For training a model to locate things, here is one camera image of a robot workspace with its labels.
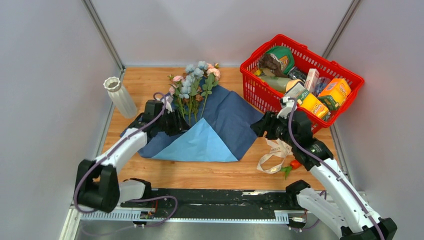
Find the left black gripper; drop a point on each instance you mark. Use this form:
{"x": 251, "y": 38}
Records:
{"x": 179, "y": 126}

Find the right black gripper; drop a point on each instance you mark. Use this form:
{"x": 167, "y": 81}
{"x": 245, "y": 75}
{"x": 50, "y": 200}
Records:
{"x": 266, "y": 124}

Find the cream ribbon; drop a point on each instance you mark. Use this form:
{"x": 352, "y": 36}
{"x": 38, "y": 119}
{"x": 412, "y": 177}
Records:
{"x": 279, "y": 149}

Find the blue wrapping paper sheet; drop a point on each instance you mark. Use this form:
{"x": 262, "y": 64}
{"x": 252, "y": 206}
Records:
{"x": 222, "y": 133}

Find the pink rose flower stem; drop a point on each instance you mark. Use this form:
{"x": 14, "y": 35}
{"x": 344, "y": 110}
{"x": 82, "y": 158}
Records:
{"x": 212, "y": 78}

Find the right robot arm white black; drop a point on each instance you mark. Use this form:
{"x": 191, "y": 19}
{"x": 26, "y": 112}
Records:
{"x": 350, "y": 217}

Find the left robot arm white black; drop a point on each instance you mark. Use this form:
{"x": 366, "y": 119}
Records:
{"x": 97, "y": 186}

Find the white ribbed vase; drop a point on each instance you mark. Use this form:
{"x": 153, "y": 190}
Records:
{"x": 120, "y": 97}

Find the red shopping basket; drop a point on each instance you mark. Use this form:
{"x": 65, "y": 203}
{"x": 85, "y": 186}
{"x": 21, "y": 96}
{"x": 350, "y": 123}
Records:
{"x": 265, "y": 98}

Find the blue pink flower stem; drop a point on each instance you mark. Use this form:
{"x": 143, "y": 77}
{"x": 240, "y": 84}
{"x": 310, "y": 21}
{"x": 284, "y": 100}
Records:
{"x": 194, "y": 119}

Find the olive green bottle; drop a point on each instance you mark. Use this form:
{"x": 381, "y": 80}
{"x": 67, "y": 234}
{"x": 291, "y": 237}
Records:
{"x": 280, "y": 84}

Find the toy carrot with leaves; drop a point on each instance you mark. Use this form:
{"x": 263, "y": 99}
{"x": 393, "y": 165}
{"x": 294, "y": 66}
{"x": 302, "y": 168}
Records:
{"x": 294, "y": 164}

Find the yellow green box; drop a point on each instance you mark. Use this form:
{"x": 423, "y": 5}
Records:
{"x": 312, "y": 104}

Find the dark foil packet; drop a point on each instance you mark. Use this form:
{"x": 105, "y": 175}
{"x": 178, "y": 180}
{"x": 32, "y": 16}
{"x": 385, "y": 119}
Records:
{"x": 296, "y": 74}

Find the brown crumpled bag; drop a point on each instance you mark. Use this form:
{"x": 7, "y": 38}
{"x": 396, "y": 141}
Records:
{"x": 271, "y": 62}

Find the pink white box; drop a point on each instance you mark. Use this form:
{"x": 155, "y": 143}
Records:
{"x": 311, "y": 79}

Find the green snack bag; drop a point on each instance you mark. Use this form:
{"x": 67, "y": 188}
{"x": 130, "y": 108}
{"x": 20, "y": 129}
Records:
{"x": 282, "y": 60}

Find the clear plastic bottle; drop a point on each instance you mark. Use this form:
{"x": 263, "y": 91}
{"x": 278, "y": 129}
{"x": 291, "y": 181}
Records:
{"x": 321, "y": 84}

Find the orange box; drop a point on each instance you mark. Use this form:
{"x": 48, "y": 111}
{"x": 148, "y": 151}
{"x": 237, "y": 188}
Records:
{"x": 335, "y": 94}

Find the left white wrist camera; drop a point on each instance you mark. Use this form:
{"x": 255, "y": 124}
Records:
{"x": 167, "y": 100}

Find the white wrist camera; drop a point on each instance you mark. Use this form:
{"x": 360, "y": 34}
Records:
{"x": 167, "y": 100}
{"x": 288, "y": 104}

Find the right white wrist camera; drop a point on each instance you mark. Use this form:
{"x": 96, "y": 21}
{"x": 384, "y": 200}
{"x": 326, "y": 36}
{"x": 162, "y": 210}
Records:
{"x": 288, "y": 104}

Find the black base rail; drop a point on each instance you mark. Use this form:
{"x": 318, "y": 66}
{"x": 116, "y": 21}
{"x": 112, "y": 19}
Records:
{"x": 206, "y": 206}

